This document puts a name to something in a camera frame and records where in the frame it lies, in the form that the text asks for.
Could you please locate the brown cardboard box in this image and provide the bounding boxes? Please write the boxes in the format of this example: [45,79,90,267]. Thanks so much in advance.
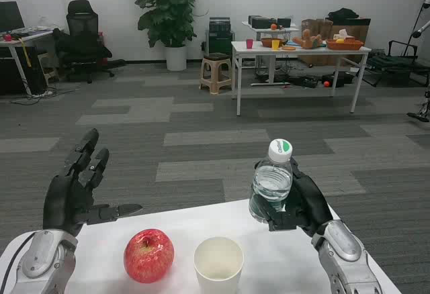
[298,17,372,66]

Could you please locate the black computer monitor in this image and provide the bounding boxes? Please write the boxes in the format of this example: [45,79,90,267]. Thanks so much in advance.
[0,1,26,34]

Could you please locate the green potted plant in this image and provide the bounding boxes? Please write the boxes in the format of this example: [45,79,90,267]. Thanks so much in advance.
[131,0,200,48]

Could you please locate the white plant pot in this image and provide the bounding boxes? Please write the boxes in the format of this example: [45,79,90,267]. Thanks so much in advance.
[165,45,187,72]

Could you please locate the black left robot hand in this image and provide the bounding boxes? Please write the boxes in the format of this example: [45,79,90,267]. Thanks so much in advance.
[42,128,143,238]

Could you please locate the brown plush toy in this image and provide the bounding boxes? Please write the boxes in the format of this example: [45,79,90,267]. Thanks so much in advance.
[292,29,327,50]

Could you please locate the orange woven basket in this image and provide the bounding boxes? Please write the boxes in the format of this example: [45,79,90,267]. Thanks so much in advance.
[325,38,366,51]

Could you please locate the white desk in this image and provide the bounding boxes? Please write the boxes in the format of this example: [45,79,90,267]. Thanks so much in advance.
[0,29,58,96]

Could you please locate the beige plastic stool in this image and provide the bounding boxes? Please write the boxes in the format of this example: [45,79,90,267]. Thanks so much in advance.
[198,52,233,95]

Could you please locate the black mesh office chair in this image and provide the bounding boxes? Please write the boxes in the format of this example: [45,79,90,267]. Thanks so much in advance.
[52,0,126,85]

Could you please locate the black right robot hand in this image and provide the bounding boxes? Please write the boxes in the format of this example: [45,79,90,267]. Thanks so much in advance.
[254,156,338,240]

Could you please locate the white paper cup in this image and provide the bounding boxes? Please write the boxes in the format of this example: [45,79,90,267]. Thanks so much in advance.
[193,236,245,294]

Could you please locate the red apple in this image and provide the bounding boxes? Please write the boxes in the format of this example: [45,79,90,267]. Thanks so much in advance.
[124,228,175,284]

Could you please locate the small white table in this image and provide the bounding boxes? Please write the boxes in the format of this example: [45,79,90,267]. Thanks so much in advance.
[241,20,300,42]

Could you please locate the clear plastic water bottle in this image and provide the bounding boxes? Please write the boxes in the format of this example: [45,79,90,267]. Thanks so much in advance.
[248,138,294,225]

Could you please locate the black cable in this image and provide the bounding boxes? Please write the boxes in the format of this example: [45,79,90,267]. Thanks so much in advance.
[0,232,37,280]

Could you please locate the brown bowl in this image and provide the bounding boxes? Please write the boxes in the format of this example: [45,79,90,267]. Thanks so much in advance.
[260,37,289,48]

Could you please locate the white folding table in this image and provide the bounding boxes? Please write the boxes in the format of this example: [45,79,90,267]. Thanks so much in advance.
[230,40,372,117]

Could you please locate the black speaker box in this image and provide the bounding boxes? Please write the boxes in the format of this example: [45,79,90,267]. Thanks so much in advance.
[251,17,272,30]

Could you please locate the black equipment case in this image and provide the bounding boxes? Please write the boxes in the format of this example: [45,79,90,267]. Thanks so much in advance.
[204,17,236,60]

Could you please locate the black tripod stand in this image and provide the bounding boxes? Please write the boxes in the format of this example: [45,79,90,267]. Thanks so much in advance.
[408,0,430,60]

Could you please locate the black folding cot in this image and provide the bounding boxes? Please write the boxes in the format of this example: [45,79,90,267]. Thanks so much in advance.
[361,40,430,88]

